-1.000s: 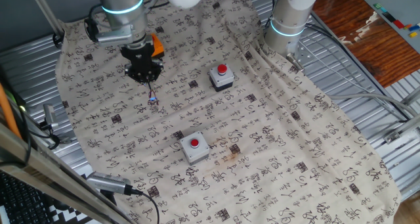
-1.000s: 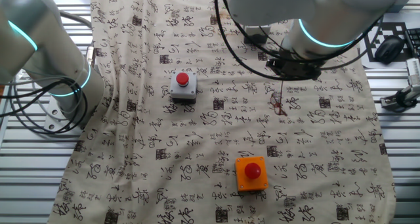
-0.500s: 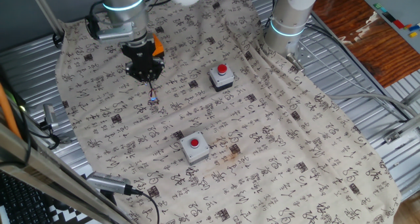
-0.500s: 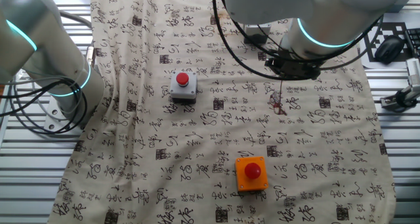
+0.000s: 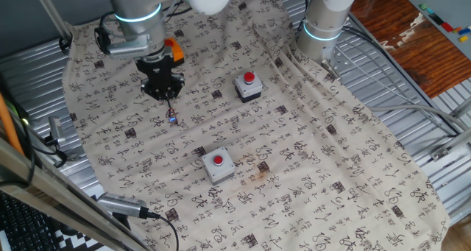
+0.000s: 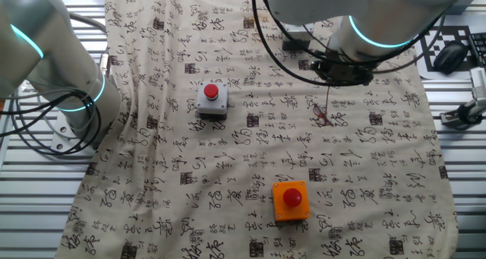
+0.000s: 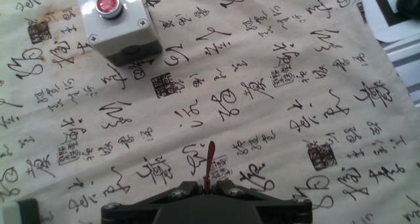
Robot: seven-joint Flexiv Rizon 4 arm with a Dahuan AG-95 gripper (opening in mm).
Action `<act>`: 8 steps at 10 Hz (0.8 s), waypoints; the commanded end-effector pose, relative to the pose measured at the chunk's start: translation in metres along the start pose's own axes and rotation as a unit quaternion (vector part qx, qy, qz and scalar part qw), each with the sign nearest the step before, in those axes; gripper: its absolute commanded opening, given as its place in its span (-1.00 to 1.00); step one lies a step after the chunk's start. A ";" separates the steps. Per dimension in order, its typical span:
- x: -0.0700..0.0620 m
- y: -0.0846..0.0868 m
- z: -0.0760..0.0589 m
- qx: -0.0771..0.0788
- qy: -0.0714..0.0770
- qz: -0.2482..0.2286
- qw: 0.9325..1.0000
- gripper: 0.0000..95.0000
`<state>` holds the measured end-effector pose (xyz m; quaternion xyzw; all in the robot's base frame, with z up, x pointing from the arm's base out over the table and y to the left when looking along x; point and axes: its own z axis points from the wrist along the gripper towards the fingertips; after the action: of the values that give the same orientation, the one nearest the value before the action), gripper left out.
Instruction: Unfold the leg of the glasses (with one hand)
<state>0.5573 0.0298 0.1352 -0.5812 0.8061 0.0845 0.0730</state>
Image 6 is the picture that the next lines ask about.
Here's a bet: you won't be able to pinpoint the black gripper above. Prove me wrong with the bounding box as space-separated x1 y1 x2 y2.
309 58 376 88

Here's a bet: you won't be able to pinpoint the red-framed glasses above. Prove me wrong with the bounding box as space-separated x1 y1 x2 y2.
309 84 335 128

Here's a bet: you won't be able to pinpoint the grey box flat red button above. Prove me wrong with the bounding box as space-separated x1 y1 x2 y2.
281 22 314 52

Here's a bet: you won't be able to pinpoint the black white marker sheet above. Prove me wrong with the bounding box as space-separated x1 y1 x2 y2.
412 17 486 81

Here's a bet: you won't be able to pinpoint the black computer mouse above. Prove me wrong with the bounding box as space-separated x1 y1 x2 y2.
433 40 469 75

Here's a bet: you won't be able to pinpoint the grey box domed red button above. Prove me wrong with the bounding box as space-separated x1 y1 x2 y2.
196 81 229 120

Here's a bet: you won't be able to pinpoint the orange box red button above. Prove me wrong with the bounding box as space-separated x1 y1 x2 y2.
271 180 312 223

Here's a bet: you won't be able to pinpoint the black keyboard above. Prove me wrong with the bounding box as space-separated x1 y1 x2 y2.
467 31 486 68

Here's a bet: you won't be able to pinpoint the beige calligraphy print cloth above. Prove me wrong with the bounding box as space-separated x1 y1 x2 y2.
55 0 459 259

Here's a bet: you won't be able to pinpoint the grey box green button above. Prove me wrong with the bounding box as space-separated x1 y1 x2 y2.
451 0 478 16

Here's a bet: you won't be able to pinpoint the silver base connector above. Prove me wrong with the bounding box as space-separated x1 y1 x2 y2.
99 53 112 80

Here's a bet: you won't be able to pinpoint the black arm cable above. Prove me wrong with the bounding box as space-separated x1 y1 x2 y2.
257 0 447 76
250 0 375 87

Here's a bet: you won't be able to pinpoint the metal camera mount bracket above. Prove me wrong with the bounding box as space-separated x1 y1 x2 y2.
439 97 486 131

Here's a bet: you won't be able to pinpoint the silver camera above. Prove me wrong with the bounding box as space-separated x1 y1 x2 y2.
469 66 486 100

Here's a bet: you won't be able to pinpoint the black base cable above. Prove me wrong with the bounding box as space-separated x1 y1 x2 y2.
0 90 103 156

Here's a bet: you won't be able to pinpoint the grey base cable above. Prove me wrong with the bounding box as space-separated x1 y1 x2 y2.
66 11 109 34

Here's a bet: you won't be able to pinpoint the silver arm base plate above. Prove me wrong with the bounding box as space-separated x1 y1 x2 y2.
51 116 102 156

